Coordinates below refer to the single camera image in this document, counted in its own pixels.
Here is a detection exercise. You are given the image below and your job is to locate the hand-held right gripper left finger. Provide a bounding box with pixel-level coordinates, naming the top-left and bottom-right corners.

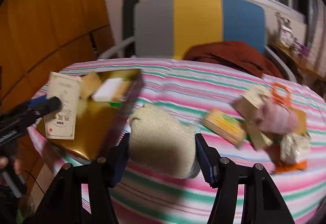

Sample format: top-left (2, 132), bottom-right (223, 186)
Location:
top-left (24, 132), bottom-right (131, 224)

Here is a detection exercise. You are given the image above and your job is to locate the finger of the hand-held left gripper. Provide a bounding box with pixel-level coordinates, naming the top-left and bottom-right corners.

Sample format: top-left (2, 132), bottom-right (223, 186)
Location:
top-left (0, 97), bottom-right (63, 143)
top-left (0, 96), bottom-right (49, 122)

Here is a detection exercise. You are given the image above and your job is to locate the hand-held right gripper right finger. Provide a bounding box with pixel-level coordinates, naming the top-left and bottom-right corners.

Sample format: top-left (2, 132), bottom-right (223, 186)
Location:
top-left (195, 133), bottom-right (287, 224)

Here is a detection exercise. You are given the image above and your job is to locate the cream ornament-printed box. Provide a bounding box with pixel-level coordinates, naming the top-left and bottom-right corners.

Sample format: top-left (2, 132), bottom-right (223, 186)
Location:
top-left (44, 72), bottom-right (82, 141)

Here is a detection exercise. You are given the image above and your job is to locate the yellow green snack packet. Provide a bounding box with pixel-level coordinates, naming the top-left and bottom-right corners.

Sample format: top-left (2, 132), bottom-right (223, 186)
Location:
top-left (201, 108), bottom-right (247, 150)

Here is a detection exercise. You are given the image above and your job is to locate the gold metal tin container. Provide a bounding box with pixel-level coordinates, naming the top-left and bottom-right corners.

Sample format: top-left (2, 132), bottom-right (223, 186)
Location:
top-left (36, 68), bottom-right (144, 161)

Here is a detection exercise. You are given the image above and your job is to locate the beige knit sock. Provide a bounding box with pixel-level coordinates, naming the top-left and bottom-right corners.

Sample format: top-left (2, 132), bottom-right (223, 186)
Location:
top-left (129, 104), bottom-right (202, 180)

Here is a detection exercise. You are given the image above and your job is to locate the tan sponge block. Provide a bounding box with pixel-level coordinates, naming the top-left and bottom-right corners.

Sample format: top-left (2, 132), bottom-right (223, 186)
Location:
top-left (81, 72), bottom-right (103, 100)

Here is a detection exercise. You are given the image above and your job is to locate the white box with small print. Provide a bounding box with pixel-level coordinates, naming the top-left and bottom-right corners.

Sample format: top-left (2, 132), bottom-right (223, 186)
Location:
top-left (233, 85), bottom-right (273, 118)

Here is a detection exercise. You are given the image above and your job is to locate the pink sock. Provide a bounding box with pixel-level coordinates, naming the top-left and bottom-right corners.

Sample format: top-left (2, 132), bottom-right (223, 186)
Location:
top-left (257, 99), bottom-right (299, 136)

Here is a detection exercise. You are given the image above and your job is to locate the white printed packet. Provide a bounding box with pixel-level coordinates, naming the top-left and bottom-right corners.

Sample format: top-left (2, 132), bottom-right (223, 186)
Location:
top-left (280, 134), bottom-right (312, 165)

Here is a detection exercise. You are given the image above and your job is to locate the orange plastic rack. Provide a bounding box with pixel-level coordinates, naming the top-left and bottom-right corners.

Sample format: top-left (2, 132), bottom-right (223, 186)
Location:
top-left (269, 83), bottom-right (308, 174)

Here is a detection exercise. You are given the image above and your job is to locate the person's left hand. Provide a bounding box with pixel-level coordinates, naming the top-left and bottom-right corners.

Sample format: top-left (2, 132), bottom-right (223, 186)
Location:
top-left (0, 156), bottom-right (24, 177)

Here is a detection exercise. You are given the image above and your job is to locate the tan cardboard box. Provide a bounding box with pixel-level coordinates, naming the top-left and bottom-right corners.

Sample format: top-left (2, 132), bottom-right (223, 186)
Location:
top-left (244, 122), bottom-right (275, 151)

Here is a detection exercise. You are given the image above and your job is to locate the striped tablecloth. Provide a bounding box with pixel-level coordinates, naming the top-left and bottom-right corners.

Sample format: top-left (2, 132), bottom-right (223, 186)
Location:
top-left (27, 57), bottom-right (326, 224)

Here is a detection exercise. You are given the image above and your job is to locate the wooden wardrobe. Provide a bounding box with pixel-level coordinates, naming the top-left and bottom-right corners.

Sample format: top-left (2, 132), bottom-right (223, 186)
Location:
top-left (0, 0), bottom-right (120, 189)

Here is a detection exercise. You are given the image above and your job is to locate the red-brown jacket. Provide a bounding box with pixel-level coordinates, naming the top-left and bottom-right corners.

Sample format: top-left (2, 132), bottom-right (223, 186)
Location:
top-left (183, 41), bottom-right (285, 78)

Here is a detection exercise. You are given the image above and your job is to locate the grey yellow blue chair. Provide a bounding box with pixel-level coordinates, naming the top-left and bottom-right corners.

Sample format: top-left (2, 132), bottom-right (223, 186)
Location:
top-left (98, 0), bottom-right (297, 82)

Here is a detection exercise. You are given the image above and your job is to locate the wooden side desk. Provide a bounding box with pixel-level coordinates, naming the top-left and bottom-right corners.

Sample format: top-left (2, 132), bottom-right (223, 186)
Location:
top-left (270, 41), bottom-right (326, 83)

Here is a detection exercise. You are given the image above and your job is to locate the white box holding brushes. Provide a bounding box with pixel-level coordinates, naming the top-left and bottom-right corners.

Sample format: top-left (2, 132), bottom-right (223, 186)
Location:
top-left (279, 24), bottom-right (294, 44)

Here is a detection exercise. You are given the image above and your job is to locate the black cable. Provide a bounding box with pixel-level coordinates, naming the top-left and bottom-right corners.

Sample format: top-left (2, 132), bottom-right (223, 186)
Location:
top-left (25, 170), bottom-right (47, 194)

